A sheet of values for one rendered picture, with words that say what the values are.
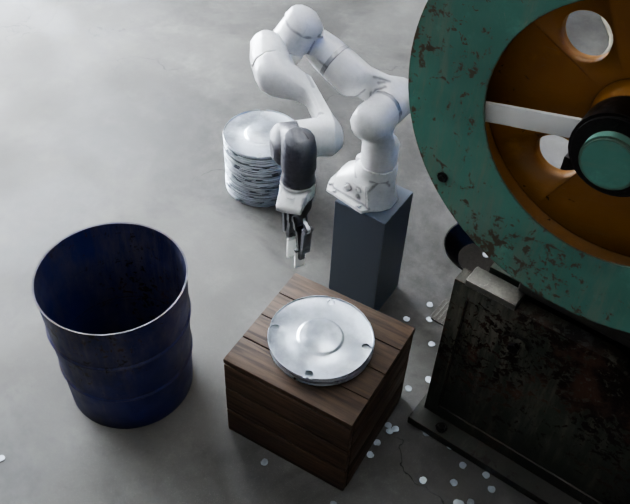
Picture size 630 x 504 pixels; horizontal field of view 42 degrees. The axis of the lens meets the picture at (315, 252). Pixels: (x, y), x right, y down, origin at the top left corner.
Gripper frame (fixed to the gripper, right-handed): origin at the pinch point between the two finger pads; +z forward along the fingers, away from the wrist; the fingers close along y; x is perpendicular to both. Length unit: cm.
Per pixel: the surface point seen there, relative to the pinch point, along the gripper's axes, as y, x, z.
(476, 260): 15, -85, 57
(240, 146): 86, -24, 32
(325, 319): -10.6, -4.1, 19.1
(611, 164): -70, -17, -74
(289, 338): -11.4, 7.7, 19.7
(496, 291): -40, -35, -6
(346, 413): -37.3, 4.9, 23.6
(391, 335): -21.4, -19.5, 23.2
